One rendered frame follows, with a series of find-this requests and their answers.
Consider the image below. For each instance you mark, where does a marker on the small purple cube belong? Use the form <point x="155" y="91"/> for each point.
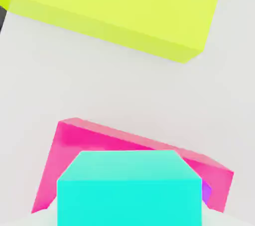
<point x="206" y="193"/>

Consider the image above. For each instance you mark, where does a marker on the large yellow box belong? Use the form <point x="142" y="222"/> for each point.
<point x="123" y="4"/>

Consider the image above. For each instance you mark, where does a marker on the small cyan cube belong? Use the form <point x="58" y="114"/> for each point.
<point x="129" y="194"/>

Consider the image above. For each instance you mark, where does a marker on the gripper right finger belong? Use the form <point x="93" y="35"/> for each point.
<point x="209" y="218"/>

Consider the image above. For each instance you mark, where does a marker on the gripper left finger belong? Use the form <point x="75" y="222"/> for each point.
<point x="49" y="218"/>

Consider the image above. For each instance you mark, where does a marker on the large pink box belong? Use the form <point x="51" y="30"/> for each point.
<point x="65" y="150"/>

